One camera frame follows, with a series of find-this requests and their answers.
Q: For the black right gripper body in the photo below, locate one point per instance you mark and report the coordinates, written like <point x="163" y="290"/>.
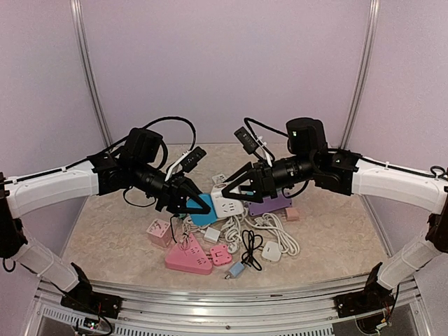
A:
<point x="305" y="166"/>

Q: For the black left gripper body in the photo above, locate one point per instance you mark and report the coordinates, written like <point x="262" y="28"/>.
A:
<point x="169" y="190"/>

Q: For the white cube socket adapter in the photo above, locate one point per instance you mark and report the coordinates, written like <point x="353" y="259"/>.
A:
<point x="225" y="207"/>

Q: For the pink cube socket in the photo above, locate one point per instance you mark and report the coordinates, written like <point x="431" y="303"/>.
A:
<point x="159" y="233"/>

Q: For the white charger plug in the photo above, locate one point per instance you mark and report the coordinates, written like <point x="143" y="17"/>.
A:
<point x="212" y="235"/>

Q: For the pink triangular power strip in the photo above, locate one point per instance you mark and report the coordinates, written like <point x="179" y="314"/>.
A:
<point x="188" y="256"/>

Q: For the pink square plug adapter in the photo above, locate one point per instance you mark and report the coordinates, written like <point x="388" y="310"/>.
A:
<point x="220" y="255"/>

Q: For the white plug adapter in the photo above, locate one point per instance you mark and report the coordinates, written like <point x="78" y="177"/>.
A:
<point x="271" y="252"/>

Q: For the light blue plug adapter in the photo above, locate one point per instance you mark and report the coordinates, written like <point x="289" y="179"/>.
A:
<point x="235" y="270"/>

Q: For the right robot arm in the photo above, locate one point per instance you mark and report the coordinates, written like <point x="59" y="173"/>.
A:
<point x="348" y="173"/>

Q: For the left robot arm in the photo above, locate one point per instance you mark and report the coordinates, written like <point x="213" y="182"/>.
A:
<point x="24" y="194"/>

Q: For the purple power strip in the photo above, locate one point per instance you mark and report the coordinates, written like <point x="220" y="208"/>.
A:
<point x="269" y="205"/>

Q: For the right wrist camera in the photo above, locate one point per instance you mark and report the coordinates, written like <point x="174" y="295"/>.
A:
<point x="253" y="145"/>

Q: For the aluminium frame post right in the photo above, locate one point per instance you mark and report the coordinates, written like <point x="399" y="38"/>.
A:
<point x="362" y="74"/>

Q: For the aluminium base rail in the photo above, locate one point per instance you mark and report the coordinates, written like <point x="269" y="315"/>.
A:
<point x="304" y="310"/>

